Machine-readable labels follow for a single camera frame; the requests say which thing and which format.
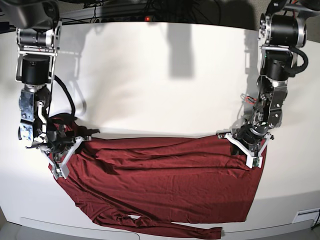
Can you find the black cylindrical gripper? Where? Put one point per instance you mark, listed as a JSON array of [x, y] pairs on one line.
[[59, 141], [250, 137]]

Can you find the dark red long-sleeve shirt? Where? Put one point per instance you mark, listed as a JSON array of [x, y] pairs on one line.
[[162, 186]]

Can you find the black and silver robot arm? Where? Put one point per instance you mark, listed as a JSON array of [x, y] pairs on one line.
[[38, 25]]

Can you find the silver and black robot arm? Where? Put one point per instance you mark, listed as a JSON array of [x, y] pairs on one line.
[[282, 34]]

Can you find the black power strip red switch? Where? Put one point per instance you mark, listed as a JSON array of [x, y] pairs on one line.
[[139, 18]]

